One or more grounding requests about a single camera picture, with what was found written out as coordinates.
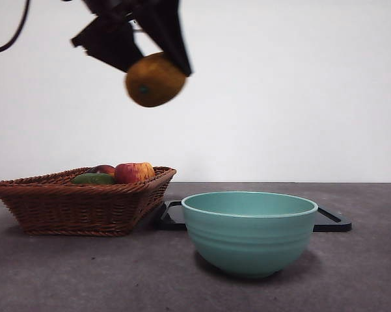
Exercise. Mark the brown wicker basket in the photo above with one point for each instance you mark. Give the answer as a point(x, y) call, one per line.
point(78, 208)

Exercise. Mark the green oval fruit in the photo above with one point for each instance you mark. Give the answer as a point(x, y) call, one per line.
point(92, 179)

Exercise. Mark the teal ribbed bowl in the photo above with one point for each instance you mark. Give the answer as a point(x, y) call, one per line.
point(247, 240)

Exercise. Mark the red yellow apple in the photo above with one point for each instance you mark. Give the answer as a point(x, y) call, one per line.
point(133, 173)

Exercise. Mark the black rectangular tray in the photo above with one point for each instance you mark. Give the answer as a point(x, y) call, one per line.
point(172, 217)

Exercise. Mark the dark red plum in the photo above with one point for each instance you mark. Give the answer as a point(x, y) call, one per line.
point(102, 169)

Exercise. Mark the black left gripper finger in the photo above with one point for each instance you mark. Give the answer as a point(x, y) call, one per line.
point(110, 45)
point(169, 32)

